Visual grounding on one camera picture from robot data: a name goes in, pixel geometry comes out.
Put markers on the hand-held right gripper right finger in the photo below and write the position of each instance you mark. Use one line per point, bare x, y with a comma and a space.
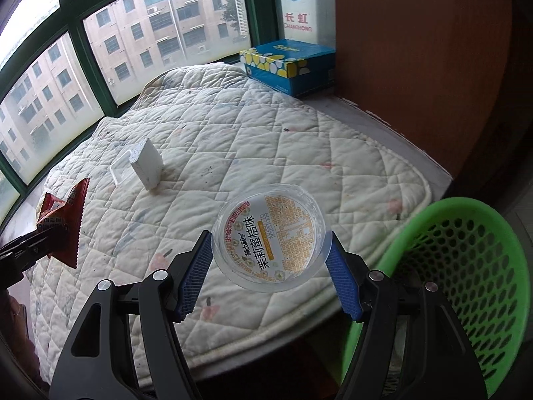
343, 283

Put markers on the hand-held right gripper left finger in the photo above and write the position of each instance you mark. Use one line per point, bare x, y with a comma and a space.
193, 275

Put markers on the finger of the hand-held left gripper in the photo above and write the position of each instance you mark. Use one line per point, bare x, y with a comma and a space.
35, 254
37, 238

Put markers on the red snack wrapper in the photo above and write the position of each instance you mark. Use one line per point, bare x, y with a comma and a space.
66, 216

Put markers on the clear cup with printed lid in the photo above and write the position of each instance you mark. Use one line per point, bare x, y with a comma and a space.
266, 237

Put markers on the green plastic mesh basket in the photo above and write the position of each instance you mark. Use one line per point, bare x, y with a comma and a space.
458, 225

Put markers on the small clear plastic container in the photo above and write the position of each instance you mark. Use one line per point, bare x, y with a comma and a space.
120, 168

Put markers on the small white box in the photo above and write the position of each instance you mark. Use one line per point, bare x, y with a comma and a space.
145, 166

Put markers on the white quilted mat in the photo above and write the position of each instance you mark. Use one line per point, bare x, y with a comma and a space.
250, 133

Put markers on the blue tissue box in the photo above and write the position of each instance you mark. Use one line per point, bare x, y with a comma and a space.
287, 64

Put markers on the brown wooden cabinet panel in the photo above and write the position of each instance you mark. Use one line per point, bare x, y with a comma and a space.
416, 50

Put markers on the white Changhong appliance box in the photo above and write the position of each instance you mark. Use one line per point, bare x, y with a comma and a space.
304, 4

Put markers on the green window frame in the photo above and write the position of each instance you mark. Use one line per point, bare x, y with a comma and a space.
87, 62

